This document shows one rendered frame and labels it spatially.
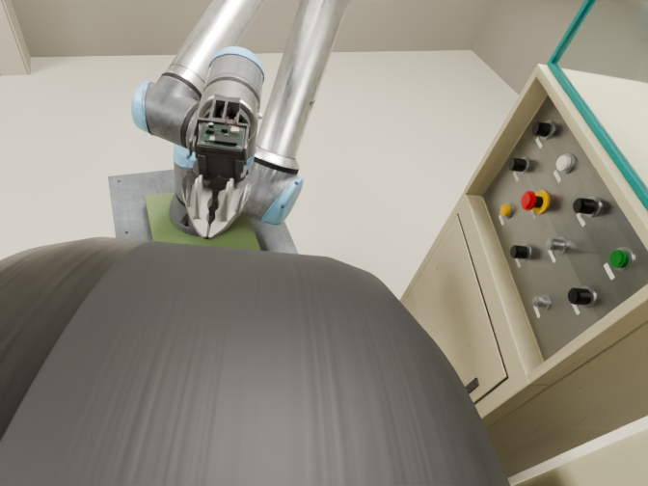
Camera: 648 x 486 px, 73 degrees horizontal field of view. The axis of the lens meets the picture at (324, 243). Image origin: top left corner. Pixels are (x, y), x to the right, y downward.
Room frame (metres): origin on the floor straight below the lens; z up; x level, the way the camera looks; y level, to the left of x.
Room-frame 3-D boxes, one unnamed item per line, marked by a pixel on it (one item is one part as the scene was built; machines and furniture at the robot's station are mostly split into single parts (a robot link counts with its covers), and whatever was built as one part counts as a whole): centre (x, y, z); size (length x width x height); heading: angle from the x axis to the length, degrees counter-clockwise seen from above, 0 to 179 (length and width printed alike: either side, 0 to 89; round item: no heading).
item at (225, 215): (0.37, 0.13, 1.24); 0.09 x 0.03 x 0.06; 14
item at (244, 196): (0.42, 0.14, 1.22); 0.09 x 0.05 x 0.02; 14
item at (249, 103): (0.55, 0.19, 1.24); 0.10 x 0.05 x 0.09; 104
